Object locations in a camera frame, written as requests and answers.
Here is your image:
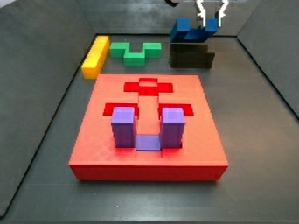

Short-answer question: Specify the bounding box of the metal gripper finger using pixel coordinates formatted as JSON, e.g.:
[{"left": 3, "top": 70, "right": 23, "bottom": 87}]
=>
[
  {"left": 195, "top": 0, "right": 207, "bottom": 26},
  {"left": 218, "top": 0, "right": 230, "bottom": 27}
]

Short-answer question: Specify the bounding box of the blue U-shaped block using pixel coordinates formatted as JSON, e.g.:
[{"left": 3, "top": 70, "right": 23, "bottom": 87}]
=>
[{"left": 171, "top": 17, "right": 219, "bottom": 43}]

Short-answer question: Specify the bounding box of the black angled holder fixture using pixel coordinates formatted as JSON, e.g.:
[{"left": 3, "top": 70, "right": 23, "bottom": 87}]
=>
[{"left": 170, "top": 43, "right": 215, "bottom": 69}]

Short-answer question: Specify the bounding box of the red fixture base block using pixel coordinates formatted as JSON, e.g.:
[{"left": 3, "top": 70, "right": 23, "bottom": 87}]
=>
[{"left": 70, "top": 74, "right": 230, "bottom": 181}]

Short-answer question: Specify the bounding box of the green stepped block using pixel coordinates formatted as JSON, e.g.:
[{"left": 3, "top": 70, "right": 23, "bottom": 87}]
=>
[{"left": 110, "top": 42, "right": 163, "bottom": 67}]

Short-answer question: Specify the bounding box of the yellow long bar block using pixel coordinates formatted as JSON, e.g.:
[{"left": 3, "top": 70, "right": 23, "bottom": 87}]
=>
[{"left": 82, "top": 36, "right": 110, "bottom": 80}]

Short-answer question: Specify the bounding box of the purple U-shaped block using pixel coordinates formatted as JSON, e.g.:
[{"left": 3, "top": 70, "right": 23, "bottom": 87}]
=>
[{"left": 111, "top": 107, "right": 186, "bottom": 151}]

